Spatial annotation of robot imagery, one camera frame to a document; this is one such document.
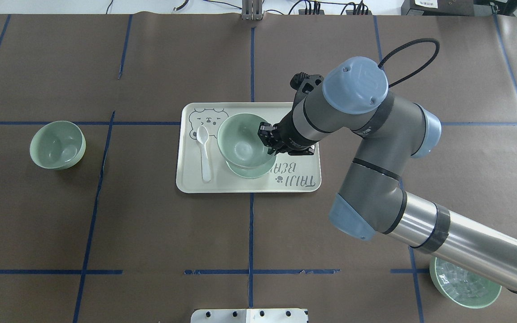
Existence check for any green bowl with ice cubes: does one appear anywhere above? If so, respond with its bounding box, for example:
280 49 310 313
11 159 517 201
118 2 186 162
429 257 502 309

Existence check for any pale green bear tray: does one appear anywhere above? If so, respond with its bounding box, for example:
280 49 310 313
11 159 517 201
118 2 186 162
175 102 322 193

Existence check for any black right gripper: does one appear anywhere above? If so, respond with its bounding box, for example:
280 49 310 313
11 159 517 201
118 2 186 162
258 112 315 156

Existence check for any white plastic spoon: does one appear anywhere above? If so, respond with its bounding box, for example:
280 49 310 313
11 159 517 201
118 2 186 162
196 125 213 183

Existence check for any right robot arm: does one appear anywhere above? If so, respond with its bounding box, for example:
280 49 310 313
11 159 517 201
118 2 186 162
257 57 517 294

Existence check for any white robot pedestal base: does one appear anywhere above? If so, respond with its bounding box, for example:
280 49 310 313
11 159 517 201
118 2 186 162
190 307 309 323

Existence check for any green bowl on tray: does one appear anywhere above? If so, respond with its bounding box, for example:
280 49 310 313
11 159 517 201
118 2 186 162
225 156 276 179

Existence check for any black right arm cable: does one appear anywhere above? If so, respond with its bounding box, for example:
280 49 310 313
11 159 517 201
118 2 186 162
377 38 440 88

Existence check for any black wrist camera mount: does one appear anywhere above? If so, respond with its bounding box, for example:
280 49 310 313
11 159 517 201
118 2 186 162
289 72 324 95

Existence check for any green bowl near left arm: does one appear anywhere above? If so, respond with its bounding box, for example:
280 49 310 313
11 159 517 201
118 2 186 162
29 121 87 171

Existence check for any aluminium frame post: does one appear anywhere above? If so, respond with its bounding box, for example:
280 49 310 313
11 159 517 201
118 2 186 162
241 0 264 21

